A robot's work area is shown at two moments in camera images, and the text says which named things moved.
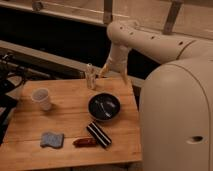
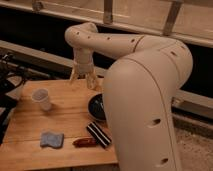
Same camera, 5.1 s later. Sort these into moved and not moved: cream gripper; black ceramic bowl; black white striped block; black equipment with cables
Moved: cream gripper
Not moved: black equipment with cables; black white striped block; black ceramic bowl
